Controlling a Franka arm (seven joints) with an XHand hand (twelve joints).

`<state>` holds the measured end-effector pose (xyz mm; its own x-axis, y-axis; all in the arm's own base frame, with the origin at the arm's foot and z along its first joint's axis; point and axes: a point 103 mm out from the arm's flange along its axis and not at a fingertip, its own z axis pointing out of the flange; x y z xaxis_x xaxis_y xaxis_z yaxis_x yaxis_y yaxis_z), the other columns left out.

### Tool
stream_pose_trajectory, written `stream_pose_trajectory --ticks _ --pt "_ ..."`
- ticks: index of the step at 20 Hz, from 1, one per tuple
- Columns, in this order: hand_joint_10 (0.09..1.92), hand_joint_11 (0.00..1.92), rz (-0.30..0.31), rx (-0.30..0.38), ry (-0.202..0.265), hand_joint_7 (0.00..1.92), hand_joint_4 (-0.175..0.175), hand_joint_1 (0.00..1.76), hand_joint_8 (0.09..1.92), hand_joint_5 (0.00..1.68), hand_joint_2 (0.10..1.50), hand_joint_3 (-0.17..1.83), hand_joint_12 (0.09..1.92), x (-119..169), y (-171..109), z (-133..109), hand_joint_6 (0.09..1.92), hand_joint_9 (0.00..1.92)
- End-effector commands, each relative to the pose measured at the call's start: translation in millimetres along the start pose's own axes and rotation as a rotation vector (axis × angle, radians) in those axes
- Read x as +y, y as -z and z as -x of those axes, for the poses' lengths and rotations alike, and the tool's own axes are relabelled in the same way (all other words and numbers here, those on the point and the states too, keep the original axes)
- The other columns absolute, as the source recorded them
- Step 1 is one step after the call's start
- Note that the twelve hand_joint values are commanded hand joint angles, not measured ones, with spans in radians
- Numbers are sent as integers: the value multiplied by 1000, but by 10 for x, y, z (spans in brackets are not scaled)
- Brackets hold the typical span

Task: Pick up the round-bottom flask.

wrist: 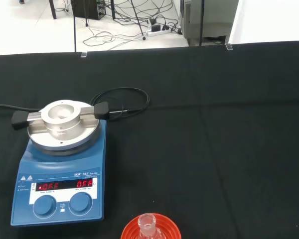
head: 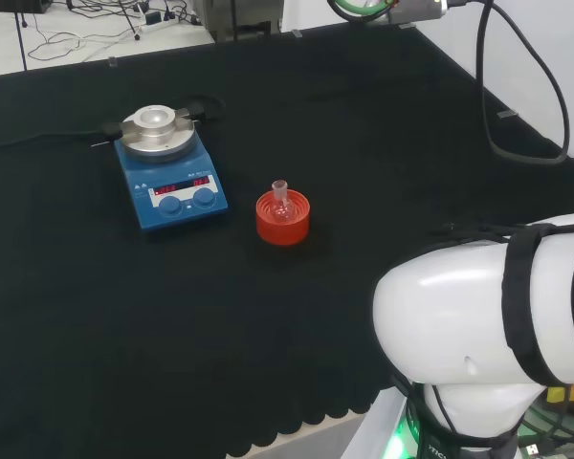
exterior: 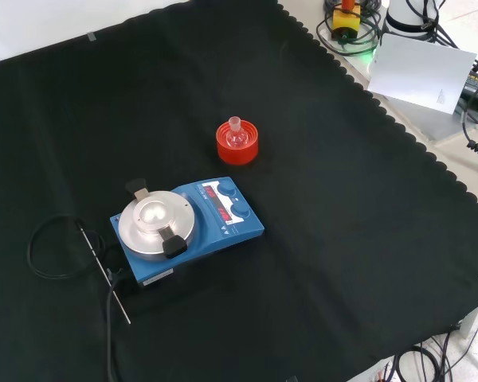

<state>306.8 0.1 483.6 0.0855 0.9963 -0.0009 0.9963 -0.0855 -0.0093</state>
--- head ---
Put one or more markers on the black bench cloth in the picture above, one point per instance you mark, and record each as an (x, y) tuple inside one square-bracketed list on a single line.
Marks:
[(124, 334)]

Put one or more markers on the black box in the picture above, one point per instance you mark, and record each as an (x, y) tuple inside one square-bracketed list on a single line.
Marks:
[(19, 5)]

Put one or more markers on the white power strip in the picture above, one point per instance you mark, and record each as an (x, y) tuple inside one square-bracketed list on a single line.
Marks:
[(155, 25)]

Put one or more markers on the silver usb plug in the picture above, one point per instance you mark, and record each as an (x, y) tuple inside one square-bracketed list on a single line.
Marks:
[(533, 449)]

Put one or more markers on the blue base heater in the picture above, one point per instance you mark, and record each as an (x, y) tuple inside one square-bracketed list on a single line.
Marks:
[(182, 210)]

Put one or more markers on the clear glass round-bottom flask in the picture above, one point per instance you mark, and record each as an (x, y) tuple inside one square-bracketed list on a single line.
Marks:
[(281, 210)]

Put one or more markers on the grey metal cabinet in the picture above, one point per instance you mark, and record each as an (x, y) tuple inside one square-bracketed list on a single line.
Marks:
[(239, 16)]

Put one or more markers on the black tripod leg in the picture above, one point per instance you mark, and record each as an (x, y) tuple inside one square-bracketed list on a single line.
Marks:
[(130, 21)]

